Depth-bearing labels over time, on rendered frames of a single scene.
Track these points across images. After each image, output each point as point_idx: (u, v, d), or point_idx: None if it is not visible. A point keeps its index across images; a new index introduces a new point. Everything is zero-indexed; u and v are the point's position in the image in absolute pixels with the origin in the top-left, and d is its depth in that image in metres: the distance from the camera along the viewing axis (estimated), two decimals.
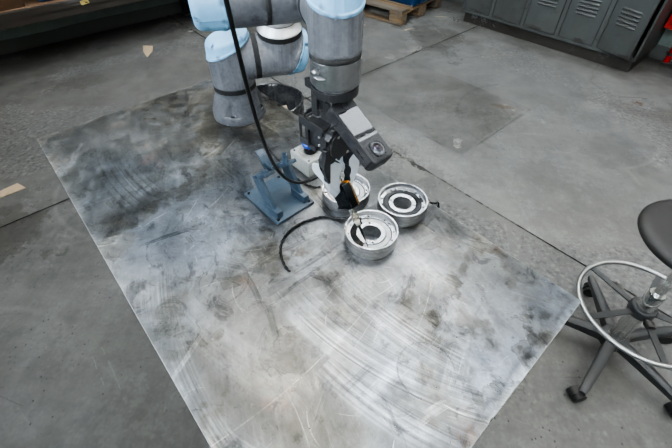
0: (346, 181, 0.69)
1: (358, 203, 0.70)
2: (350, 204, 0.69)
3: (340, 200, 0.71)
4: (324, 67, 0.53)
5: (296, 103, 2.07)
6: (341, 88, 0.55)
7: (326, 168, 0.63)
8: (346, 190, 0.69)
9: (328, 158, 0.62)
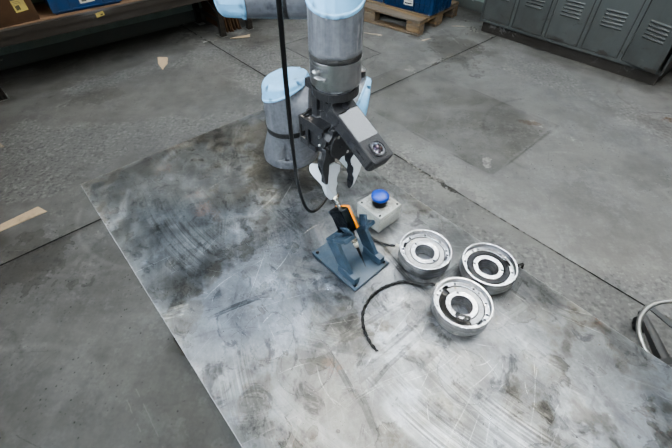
0: (346, 205, 0.73)
1: (358, 226, 0.74)
2: (348, 228, 0.73)
3: (339, 224, 0.75)
4: (324, 67, 0.53)
5: None
6: (341, 88, 0.55)
7: (325, 167, 0.63)
8: (345, 215, 0.73)
9: (328, 157, 0.62)
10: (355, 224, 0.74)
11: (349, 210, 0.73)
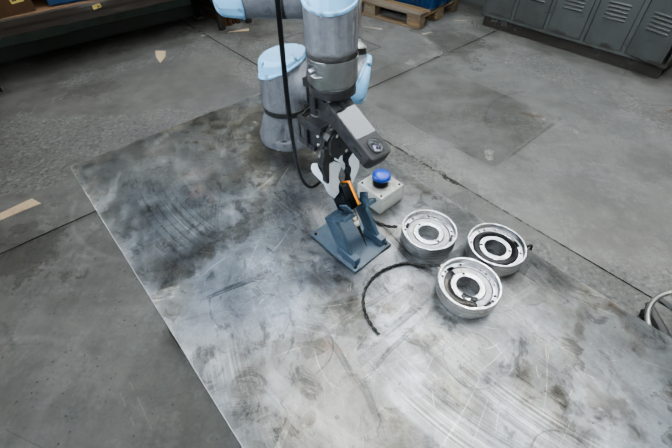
0: (347, 181, 0.69)
1: (359, 203, 0.70)
2: (349, 205, 0.69)
3: (339, 201, 0.71)
4: (321, 65, 0.53)
5: None
6: (338, 86, 0.55)
7: (325, 167, 0.63)
8: (345, 191, 0.69)
9: (327, 157, 0.62)
10: (356, 201, 0.70)
11: (350, 186, 0.69)
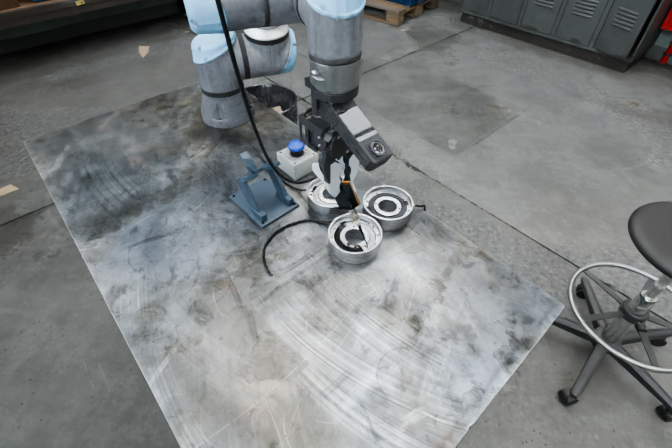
0: (346, 181, 0.69)
1: (358, 203, 0.70)
2: (350, 204, 0.69)
3: (340, 200, 0.71)
4: (324, 67, 0.53)
5: (289, 104, 2.06)
6: (341, 88, 0.55)
7: (326, 168, 0.63)
8: (346, 190, 0.69)
9: (328, 158, 0.62)
10: None
11: None
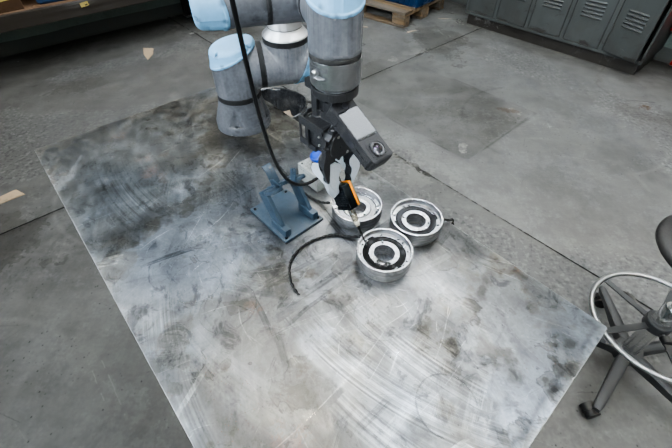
0: (347, 181, 0.69)
1: (359, 203, 0.70)
2: (349, 205, 0.69)
3: (339, 201, 0.71)
4: (324, 67, 0.53)
5: (299, 108, 2.03)
6: (341, 88, 0.55)
7: (326, 168, 0.63)
8: (346, 191, 0.68)
9: (328, 158, 0.62)
10: (356, 201, 0.70)
11: (350, 186, 0.69)
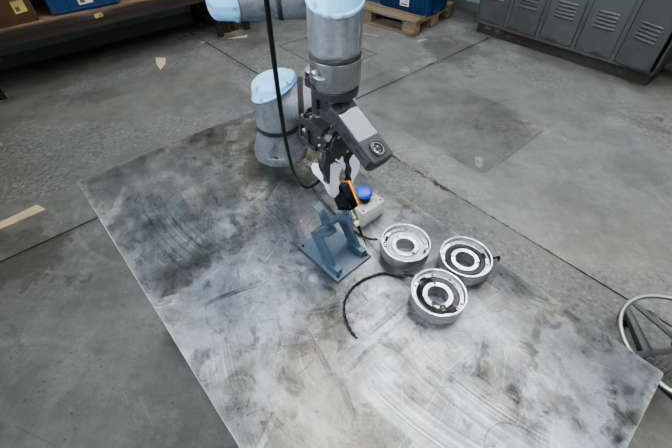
0: (347, 181, 0.69)
1: (359, 203, 0.70)
2: (349, 205, 0.69)
3: (339, 201, 0.71)
4: (324, 67, 0.53)
5: None
6: (341, 88, 0.55)
7: (326, 168, 0.63)
8: (346, 191, 0.68)
9: (328, 158, 0.62)
10: (356, 201, 0.70)
11: (350, 186, 0.69)
